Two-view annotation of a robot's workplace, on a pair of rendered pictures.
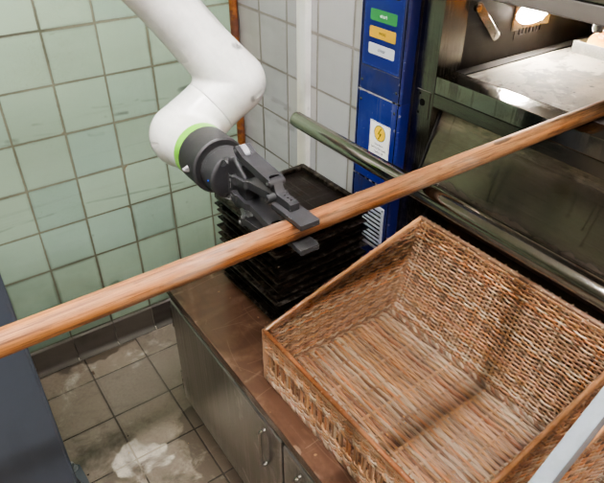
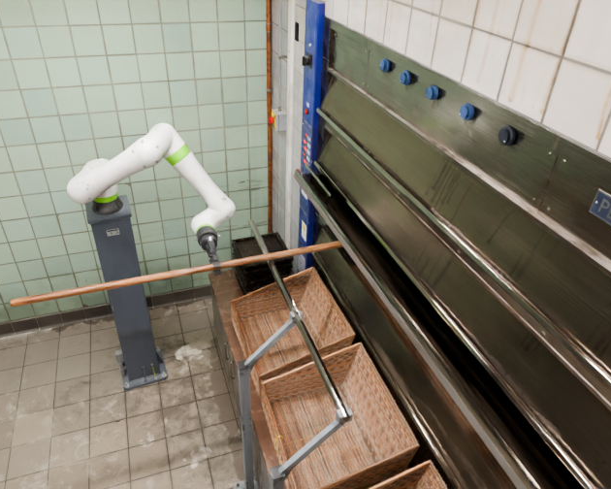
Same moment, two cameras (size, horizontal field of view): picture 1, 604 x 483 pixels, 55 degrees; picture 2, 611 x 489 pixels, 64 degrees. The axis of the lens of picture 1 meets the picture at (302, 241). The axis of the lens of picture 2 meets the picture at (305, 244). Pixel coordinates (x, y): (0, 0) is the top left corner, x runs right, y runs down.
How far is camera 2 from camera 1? 1.47 m
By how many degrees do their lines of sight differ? 12
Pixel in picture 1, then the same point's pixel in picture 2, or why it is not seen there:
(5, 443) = (130, 325)
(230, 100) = (218, 216)
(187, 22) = (206, 191)
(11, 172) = (156, 211)
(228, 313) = (230, 293)
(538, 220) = (338, 278)
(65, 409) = (161, 325)
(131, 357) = (198, 308)
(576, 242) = (345, 290)
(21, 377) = (140, 300)
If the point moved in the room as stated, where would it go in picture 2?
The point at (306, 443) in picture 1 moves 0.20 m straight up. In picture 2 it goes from (236, 347) to (234, 319)
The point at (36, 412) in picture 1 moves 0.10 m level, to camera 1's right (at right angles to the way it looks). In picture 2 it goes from (144, 315) to (159, 319)
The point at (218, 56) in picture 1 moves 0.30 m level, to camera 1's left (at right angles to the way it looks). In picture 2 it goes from (215, 202) to (158, 192)
